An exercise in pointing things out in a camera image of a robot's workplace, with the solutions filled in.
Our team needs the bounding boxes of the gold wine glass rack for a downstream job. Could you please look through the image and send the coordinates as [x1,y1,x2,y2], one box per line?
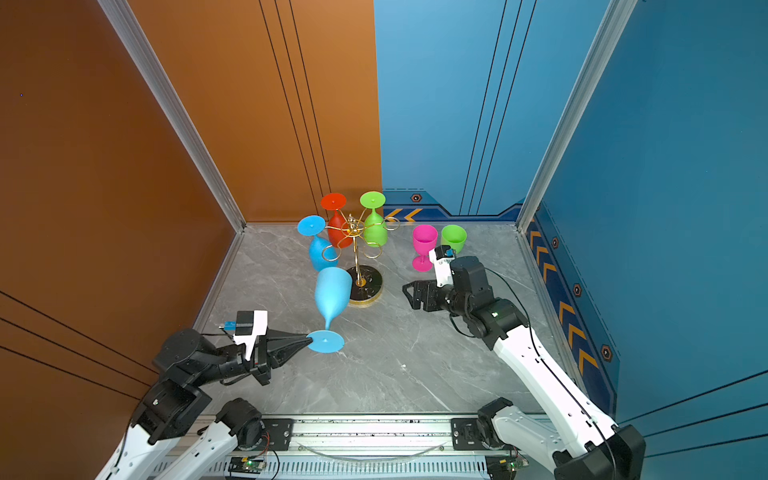
[342,212,400,307]

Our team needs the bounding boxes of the blue wine glass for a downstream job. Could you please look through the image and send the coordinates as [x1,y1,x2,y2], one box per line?
[297,215,339,272]
[308,267,352,354]

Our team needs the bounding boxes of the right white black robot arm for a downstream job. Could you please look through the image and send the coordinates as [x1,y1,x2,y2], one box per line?
[402,256,646,479]

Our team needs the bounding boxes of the magenta wine glass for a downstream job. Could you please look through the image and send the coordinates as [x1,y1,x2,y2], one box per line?
[412,225,438,273]

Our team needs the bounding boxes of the left green circuit board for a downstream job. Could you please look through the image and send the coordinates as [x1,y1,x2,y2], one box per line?
[226,457,266,478]

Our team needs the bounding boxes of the right green circuit board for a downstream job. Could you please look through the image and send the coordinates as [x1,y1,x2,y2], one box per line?
[485,456,530,480]

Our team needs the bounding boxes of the aluminium corner post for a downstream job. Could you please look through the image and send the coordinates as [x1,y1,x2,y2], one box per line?
[98,0,247,234]
[516,0,638,234]

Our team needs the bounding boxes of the left aluminium corner post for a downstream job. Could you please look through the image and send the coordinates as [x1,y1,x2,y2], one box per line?
[98,0,247,234]

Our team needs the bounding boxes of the red wine glass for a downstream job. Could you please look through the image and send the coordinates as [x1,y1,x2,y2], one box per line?
[321,193,353,249]

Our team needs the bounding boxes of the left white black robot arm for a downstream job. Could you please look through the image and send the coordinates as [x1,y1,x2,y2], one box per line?
[97,329,312,479]

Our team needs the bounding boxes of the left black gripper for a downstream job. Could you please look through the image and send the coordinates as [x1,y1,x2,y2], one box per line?
[194,325,312,391]

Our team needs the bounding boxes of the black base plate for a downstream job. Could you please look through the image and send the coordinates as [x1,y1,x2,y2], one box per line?
[238,418,294,455]
[450,417,517,454]

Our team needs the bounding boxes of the aluminium front rail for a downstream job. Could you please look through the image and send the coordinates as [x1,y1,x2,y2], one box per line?
[107,412,637,480]

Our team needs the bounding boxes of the green circuit board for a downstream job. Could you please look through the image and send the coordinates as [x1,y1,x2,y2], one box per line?
[226,457,266,478]
[485,456,530,480]

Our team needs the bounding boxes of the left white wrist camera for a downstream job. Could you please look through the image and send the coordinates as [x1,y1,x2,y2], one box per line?
[220,310,268,360]

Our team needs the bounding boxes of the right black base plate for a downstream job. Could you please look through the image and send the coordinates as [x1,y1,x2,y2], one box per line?
[450,417,517,454]

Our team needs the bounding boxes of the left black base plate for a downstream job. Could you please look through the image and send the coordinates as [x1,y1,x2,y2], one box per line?
[238,418,294,455]

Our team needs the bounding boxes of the green wine glass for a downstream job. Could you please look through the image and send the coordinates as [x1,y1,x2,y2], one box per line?
[440,224,467,255]
[360,191,388,247]

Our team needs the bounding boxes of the right aluminium corner post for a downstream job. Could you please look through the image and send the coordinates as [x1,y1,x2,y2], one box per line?
[516,0,638,234]

